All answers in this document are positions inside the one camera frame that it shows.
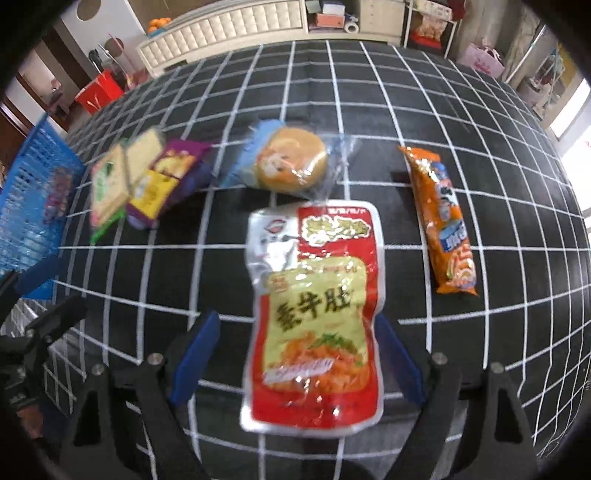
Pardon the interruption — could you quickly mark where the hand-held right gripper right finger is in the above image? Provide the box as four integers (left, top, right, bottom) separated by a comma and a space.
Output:
373, 314, 541, 480

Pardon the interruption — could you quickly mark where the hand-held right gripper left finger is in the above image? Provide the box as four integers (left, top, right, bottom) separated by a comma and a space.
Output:
60, 309, 222, 480

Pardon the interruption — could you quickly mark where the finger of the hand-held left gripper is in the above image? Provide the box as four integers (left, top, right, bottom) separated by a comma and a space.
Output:
0, 254, 61, 319
23, 295, 88, 342

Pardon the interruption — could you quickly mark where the blue plastic basket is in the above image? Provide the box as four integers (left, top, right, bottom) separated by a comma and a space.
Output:
0, 113, 86, 301

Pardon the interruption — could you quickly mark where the red and yellow pouch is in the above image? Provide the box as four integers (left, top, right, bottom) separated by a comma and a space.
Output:
240, 199, 386, 435

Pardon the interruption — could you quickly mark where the green cracker packet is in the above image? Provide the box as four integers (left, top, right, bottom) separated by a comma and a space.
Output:
90, 143, 134, 243

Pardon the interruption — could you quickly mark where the long orange snack packet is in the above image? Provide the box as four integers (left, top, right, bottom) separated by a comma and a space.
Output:
398, 145, 481, 296

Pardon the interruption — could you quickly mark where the beige cracker packet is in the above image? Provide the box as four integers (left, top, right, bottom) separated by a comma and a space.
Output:
122, 127, 167, 185

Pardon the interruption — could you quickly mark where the purple snack packet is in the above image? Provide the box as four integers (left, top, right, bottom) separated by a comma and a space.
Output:
126, 138, 213, 232

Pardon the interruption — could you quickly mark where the round bun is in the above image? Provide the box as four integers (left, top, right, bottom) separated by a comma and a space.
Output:
219, 119, 361, 204

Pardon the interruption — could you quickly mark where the red paper bag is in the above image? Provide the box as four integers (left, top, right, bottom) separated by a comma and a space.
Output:
75, 69, 125, 115

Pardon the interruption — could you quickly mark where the broom and dustpan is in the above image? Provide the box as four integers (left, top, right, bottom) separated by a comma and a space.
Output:
90, 32, 134, 88

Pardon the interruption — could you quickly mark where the black checkered tablecloth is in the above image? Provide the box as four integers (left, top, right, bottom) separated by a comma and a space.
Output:
41, 39, 591, 480

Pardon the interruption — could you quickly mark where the white TV cabinet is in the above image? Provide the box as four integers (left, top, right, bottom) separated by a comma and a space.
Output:
136, 0, 402, 77

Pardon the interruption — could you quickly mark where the pink bag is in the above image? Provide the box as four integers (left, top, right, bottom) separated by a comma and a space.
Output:
462, 39, 505, 79

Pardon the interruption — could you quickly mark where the white metal shelf rack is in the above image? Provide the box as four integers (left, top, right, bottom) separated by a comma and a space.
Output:
402, 0, 462, 58

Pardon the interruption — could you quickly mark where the round brown wall plate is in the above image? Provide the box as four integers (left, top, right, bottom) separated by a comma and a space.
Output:
76, 0, 105, 20

